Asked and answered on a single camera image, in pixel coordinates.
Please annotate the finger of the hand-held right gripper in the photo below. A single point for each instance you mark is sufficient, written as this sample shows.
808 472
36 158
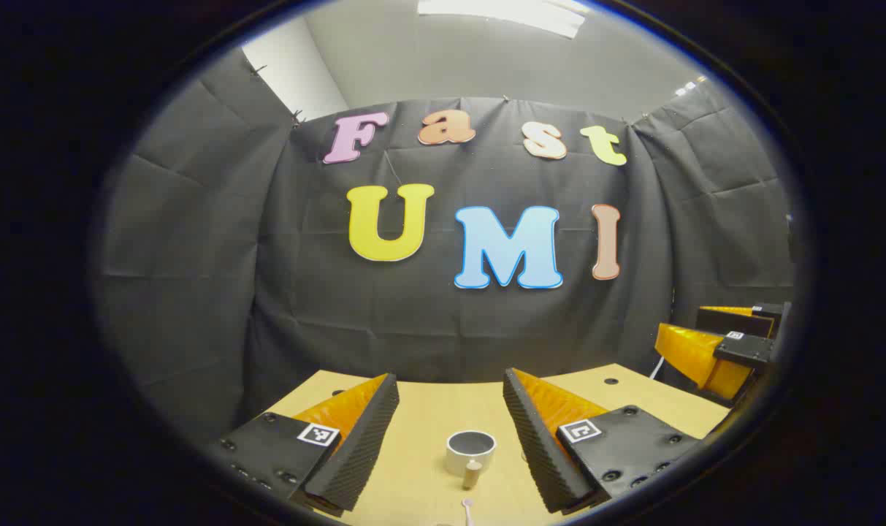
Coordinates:
735 319
687 351

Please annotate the black backdrop cloth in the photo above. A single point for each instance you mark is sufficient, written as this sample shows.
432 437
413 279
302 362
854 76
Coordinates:
428 329

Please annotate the pale pink toothbrush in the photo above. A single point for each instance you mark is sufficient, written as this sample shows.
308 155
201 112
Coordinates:
467 511

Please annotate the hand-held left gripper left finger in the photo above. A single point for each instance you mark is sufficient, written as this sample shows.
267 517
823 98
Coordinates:
362 446

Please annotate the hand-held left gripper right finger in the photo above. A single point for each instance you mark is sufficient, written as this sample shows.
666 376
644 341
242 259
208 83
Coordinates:
537 446

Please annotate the ceiling light panel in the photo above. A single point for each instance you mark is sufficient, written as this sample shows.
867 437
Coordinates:
501 11

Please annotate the wooden desktop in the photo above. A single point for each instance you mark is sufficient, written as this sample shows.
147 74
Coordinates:
428 409

